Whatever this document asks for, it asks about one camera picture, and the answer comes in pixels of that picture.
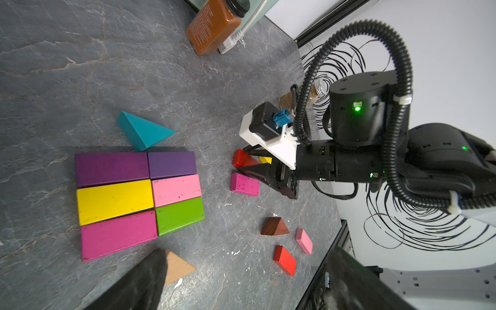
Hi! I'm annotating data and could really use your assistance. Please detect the red block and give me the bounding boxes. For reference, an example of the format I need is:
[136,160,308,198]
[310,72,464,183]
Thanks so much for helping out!
[273,245,297,276]
[232,149,261,168]

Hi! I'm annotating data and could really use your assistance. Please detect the tan wooden triangle block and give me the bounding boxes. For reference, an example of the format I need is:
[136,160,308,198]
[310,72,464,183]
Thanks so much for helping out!
[165,250,196,286]

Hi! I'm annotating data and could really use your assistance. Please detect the yellow block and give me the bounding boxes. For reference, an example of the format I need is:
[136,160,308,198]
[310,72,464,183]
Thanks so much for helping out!
[76,180,154,226]
[258,156,273,164]

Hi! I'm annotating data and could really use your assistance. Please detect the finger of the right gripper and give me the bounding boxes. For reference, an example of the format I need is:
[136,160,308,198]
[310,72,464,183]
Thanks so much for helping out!
[243,145,271,157]
[237,164,277,186]

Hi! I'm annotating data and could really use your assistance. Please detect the mint green toaster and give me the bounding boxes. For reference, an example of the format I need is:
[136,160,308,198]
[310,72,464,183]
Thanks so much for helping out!
[187,0,278,18]

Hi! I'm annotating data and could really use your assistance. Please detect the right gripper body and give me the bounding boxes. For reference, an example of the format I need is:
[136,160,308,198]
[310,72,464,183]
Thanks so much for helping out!
[269,158,299,200]

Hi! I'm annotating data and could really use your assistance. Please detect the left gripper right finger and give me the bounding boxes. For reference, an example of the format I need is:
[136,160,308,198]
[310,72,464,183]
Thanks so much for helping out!
[321,247,413,309]

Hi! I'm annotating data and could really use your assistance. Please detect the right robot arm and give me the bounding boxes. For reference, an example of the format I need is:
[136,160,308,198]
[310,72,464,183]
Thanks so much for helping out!
[238,20,495,226]

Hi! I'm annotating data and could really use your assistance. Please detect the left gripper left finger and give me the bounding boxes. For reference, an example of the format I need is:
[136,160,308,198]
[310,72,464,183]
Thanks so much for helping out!
[86,248,168,309]

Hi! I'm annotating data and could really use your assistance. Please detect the brown triangle block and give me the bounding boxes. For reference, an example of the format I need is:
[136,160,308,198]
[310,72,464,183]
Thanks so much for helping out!
[261,217,289,236]

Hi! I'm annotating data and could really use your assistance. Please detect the magenta block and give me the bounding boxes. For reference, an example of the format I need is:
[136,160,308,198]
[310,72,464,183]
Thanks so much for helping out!
[230,173,260,196]
[81,211,158,262]

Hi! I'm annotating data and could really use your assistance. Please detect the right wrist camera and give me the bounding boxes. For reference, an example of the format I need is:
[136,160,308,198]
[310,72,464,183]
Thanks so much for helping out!
[239,102,300,171]

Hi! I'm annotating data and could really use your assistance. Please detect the light pink block front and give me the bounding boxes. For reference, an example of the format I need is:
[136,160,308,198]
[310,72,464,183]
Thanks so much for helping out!
[295,228,313,255]

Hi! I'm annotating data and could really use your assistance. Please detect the white toaster power cable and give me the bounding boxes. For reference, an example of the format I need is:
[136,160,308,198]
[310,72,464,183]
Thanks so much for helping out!
[216,0,270,55]

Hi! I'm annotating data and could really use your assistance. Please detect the teal triangle block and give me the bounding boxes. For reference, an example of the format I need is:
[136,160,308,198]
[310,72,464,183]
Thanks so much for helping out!
[116,111,176,152]

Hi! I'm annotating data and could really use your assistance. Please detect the violet purple block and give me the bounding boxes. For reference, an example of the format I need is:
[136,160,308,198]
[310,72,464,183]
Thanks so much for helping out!
[147,152,197,180]

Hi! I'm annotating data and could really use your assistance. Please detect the red block front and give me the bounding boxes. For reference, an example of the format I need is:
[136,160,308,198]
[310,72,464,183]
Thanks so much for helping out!
[273,245,297,276]

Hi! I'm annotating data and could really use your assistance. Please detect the glass jar tan spice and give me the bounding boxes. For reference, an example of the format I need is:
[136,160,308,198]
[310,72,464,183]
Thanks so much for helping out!
[278,85,326,114]

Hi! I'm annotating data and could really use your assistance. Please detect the dark purple block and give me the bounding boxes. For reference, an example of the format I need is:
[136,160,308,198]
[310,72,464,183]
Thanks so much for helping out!
[75,152,150,188]

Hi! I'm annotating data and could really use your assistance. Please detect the light pink block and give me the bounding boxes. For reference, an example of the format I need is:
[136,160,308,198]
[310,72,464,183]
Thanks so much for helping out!
[151,174,202,207]
[295,228,313,255]

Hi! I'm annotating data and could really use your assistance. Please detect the brown spice bottle black cap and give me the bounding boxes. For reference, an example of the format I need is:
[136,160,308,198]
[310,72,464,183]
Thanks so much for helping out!
[187,0,251,56]

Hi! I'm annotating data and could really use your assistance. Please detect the green block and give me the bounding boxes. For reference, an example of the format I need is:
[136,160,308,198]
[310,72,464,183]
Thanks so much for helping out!
[156,197,205,236]

